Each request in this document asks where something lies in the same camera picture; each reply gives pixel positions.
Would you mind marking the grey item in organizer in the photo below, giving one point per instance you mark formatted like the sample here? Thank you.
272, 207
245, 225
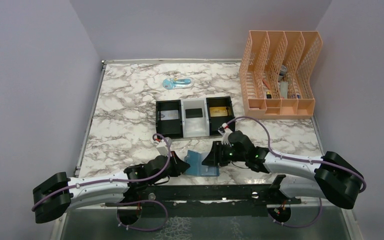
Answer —
283, 88

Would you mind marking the blue leather card holder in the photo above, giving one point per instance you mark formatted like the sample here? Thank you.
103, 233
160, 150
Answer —
195, 159

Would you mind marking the black left tray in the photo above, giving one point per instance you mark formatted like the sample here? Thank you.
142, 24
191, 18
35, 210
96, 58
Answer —
172, 128

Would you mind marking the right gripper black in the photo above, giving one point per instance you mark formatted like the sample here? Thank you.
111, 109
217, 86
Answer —
215, 157

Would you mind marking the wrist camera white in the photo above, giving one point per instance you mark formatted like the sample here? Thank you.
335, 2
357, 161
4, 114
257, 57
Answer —
162, 148
225, 131

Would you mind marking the orange plastic file organizer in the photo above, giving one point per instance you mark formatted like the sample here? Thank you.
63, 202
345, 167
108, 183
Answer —
264, 53

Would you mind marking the white middle tray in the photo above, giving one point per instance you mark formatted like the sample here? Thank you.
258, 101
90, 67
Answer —
195, 127

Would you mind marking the black tray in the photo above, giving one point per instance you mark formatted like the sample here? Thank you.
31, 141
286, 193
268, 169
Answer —
216, 122
172, 128

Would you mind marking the gold card in right tray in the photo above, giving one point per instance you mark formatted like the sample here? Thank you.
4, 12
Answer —
220, 111

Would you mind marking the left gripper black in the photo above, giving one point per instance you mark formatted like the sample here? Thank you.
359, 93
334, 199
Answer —
180, 165

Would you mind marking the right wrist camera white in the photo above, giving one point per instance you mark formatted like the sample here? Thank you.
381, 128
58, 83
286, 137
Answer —
225, 131

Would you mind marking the black right tray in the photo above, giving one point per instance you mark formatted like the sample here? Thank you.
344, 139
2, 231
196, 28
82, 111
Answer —
216, 122

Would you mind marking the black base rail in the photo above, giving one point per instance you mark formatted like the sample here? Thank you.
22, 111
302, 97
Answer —
259, 193

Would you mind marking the black card in middle tray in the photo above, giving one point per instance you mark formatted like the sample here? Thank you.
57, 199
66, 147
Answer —
193, 113

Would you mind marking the blue blister pack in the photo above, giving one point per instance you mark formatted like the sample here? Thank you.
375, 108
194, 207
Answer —
177, 83

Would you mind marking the silver card in left tray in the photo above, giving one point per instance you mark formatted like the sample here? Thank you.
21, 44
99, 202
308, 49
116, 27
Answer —
166, 115

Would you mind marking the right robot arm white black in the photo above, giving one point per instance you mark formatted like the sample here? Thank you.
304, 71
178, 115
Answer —
328, 176

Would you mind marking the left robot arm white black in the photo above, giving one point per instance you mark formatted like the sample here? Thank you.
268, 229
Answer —
60, 193

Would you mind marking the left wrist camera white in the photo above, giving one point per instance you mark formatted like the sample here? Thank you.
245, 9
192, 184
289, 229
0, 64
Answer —
162, 148

